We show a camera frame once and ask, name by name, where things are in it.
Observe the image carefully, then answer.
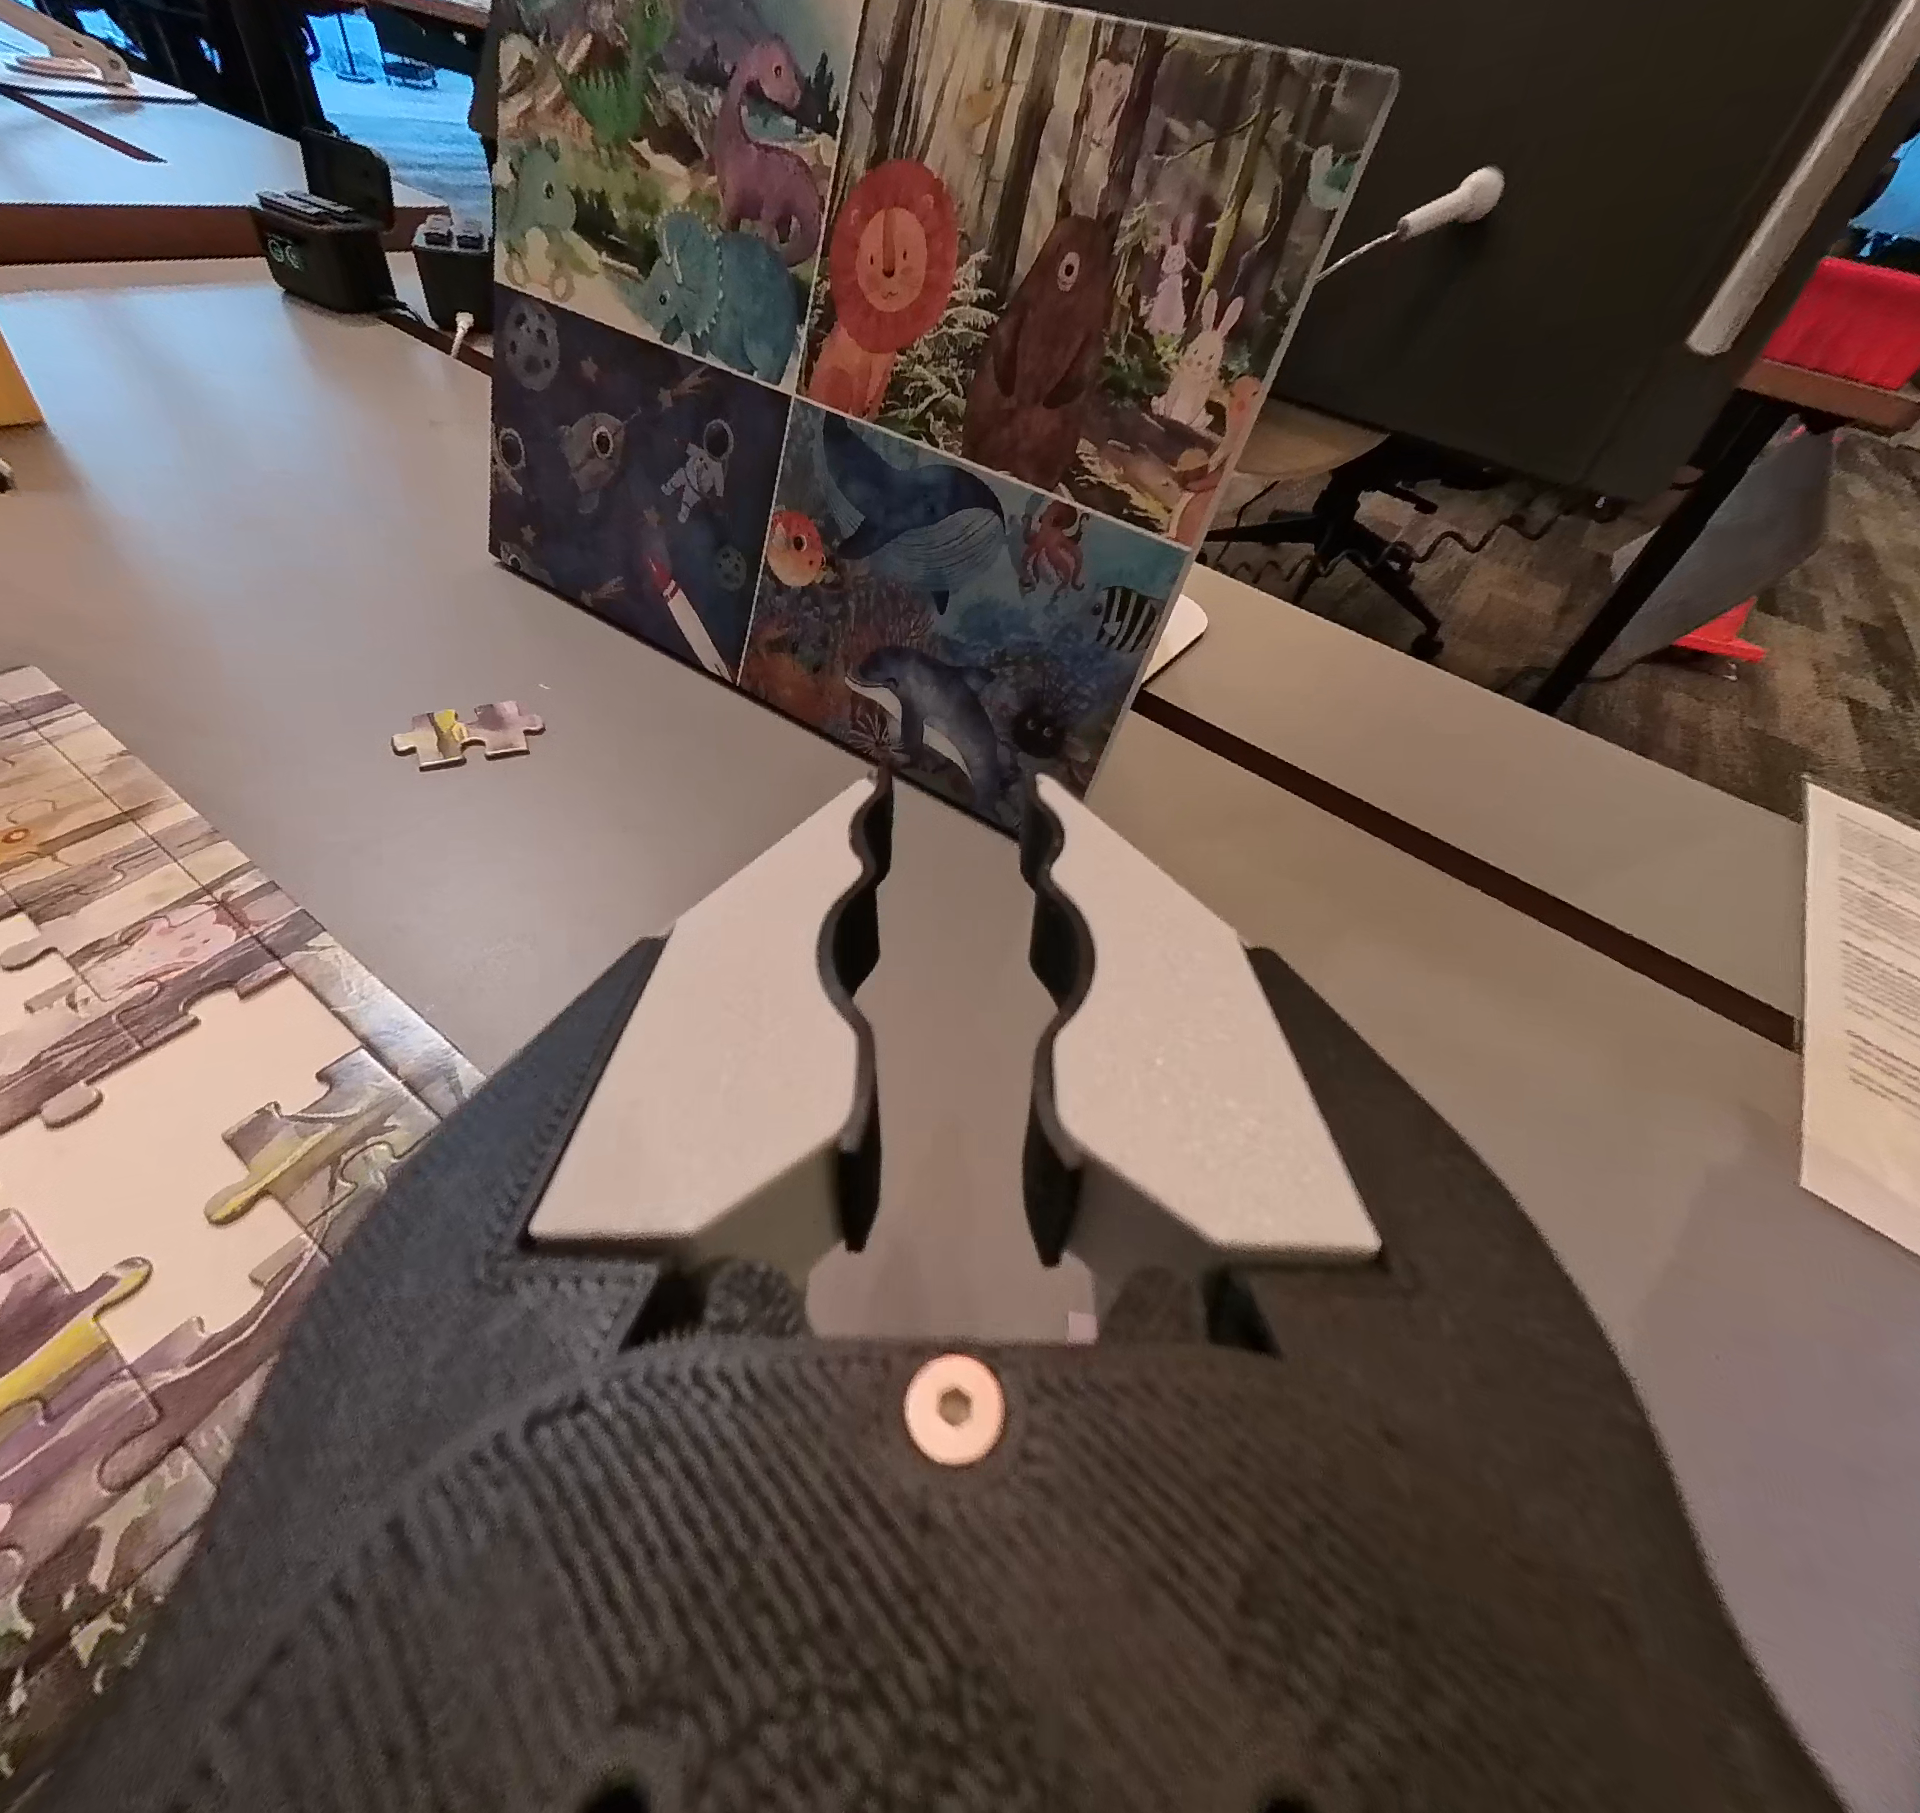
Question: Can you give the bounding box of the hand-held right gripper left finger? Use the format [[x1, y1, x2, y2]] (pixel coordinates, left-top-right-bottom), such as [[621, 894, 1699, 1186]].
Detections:
[[525, 775, 903, 1297]]

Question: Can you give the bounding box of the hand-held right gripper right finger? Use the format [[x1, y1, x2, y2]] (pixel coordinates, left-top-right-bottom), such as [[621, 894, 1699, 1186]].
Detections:
[[1021, 775, 1386, 1267]]

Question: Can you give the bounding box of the forest animal jigsaw puzzle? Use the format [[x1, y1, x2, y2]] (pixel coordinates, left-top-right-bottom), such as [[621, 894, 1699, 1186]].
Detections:
[[0, 664, 490, 1718]]

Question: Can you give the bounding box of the printed instruction sheet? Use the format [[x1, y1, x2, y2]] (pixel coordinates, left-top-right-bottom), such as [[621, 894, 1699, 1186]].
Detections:
[[1797, 779, 1920, 1250]]

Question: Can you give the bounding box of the illustrated puzzle box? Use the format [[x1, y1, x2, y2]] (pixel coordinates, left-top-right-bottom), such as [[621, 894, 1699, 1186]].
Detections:
[[483, 0, 1405, 840]]

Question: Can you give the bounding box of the small black charging box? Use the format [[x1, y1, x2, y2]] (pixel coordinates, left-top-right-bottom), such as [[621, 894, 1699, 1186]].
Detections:
[[413, 214, 499, 332]]

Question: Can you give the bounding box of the black charger green display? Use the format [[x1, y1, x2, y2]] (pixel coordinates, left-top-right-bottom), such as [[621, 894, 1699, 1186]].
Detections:
[[253, 184, 401, 318]]

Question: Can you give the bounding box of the red cloth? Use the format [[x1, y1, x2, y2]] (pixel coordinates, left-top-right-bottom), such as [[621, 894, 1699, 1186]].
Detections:
[[1753, 251, 1920, 386]]

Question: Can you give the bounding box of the black partition panel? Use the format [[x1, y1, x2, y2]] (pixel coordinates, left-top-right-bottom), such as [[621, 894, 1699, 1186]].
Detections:
[[503, 0, 1920, 502]]

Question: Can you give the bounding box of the neighbouring grey table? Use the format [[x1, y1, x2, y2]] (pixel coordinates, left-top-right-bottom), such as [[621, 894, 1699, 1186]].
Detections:
[[0, 20, 453, 267]]

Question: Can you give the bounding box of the grey metal tube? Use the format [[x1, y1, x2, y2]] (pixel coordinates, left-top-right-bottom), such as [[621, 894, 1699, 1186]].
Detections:
[[1682, 0, 1920, 361]]

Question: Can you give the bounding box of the black pole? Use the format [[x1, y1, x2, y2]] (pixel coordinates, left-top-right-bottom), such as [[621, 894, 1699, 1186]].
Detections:
[[194, 0, 311, 143]]

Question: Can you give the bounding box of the wooden board stand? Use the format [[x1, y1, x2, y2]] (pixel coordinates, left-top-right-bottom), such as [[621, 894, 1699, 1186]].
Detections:
[[0, 0, 200, 104]]

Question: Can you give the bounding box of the white cable plug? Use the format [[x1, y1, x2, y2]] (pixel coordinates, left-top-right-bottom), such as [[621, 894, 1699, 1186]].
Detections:
[[1320, 167, 1506, 289]]

